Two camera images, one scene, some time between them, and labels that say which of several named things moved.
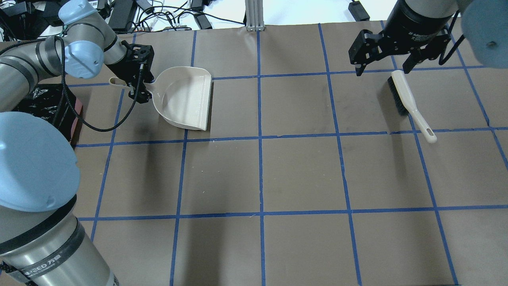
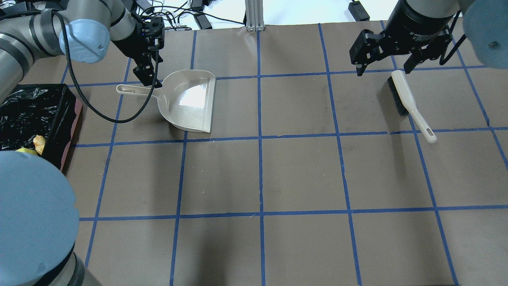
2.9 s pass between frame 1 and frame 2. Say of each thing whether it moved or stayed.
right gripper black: stayed
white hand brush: stayed
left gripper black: moved
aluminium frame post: stayed
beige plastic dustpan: moved
